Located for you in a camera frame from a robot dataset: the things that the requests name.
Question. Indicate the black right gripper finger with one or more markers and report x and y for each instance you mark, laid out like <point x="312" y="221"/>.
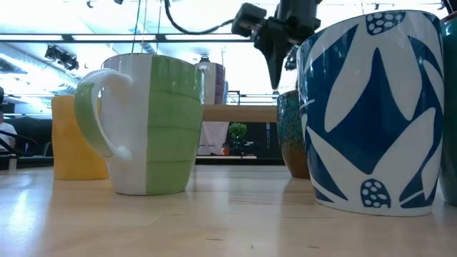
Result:
<point x="275" y="64"/>
<point x="292" y="59"/>

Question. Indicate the white purple striped mug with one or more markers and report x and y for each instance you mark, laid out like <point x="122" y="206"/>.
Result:
<point x="214" y="84"/>

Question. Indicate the teal speckled brown mug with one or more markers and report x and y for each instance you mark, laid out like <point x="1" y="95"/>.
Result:
<point x="290" y="132"/>

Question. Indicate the blue white leaf-pattern mug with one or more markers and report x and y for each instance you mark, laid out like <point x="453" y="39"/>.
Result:
<point x="371" y="135"/>

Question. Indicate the green white mug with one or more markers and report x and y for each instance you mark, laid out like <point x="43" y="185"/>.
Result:
<point x="171" y="125"/>

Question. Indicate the white mug with dark interior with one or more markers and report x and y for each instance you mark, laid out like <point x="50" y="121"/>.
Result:
<point x="450" y="107"/>

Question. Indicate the yellow mug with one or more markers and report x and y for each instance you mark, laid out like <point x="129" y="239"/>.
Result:
<point x="71" y="142"/>

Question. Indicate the wooden shelf black legs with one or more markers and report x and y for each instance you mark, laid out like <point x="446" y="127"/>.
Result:
<point x="239" y="113"/>

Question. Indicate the black pendant lamp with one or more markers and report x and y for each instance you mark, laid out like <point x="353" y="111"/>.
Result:
<point x="205" y="60"/>

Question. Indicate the black room divider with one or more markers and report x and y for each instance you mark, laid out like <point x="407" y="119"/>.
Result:
<point x="264" y="141"/>

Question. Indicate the potted green plant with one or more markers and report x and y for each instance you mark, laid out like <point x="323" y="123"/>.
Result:
<point x="237" y="132"/>

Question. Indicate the white pink cloth banner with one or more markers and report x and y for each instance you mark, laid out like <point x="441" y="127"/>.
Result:
<point x="213" y="139"/>

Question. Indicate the black ceiling spotlight cluster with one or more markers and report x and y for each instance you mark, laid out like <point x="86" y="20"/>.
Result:
<point x="60" y="57"/>

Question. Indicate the black curtain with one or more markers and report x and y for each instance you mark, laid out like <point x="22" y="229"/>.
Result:
<point x="35" y="135"/>

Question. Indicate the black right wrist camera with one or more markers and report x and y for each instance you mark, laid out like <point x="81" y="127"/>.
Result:
<point x="248" y="19"/>

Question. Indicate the black aluminium table frame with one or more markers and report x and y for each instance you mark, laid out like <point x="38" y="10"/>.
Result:
<point x="242" y="161"/>

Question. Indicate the black ceiling light rail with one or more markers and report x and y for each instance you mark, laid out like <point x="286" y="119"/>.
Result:
<point x="160" y="37"/>

